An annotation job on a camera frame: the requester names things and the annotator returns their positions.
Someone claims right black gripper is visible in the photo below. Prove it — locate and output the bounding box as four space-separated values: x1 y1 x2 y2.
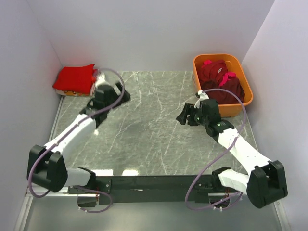
176 103 209 127

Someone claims bright red t-shirt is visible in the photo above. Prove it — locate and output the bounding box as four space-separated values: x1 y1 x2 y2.
52 64 99 94

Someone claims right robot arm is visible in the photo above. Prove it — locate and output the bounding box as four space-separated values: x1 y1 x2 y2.
176 99 288 208

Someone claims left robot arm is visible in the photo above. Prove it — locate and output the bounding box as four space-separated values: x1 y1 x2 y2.
26 82 130 193

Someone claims orange plastic basket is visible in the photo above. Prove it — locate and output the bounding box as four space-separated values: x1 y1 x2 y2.
192 53 253 117

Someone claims dark red t-shirt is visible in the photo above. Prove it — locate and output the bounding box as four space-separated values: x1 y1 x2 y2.
201 77 245 104

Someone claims folded pink graphic t-shirt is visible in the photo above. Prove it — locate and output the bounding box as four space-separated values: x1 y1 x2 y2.
54 69 99 97

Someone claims maroon t-shirt with pink collar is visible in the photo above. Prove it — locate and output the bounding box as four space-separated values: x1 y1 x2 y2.
198 60 236 87

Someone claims black base crossbar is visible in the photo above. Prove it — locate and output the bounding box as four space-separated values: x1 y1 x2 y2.
67 175 240 205

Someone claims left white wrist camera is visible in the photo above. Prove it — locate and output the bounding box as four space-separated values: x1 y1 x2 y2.
95 72 108 89

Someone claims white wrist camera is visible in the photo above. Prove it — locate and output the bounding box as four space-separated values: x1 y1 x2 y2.
194 90 209 108
95 72 108 89

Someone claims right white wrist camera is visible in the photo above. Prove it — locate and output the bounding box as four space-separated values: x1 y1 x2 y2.
194 90 209 108

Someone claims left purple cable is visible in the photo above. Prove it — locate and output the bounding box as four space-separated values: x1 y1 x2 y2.
27 68 126 198

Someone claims purple cable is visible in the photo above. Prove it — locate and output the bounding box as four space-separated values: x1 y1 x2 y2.
27 68 126 198
184 88 248 211

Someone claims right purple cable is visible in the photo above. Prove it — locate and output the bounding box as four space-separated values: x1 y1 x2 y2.
184 88 248 211

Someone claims aluminium rail frame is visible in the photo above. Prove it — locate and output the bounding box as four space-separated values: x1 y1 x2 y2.
13 96 292 231

